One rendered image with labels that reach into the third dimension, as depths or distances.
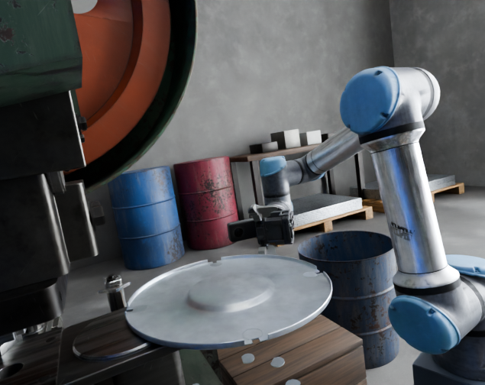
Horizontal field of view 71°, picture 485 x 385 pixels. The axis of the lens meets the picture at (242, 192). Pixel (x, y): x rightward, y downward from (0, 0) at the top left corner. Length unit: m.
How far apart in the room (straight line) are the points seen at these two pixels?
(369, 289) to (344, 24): 4.34
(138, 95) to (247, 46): 3.67
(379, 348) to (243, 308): 1.21
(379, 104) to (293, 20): 4.25
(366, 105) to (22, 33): 0.54
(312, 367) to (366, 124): 0.71
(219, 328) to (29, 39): 0.33
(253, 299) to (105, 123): 0.49
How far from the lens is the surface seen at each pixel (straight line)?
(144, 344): 0.44
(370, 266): 1.45
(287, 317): 0.43
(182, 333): 0.43
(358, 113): 0.68
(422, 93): 0.73
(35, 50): 0.26
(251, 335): 0.40
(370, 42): 5.62
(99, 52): 0.84
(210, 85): 4.09
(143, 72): 0.81
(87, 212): 0.40
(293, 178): 0.98
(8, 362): 0.52
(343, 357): 1.16
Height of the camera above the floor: 0.99
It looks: 8 degrees down
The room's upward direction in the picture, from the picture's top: 9 degrees counter-clockwise
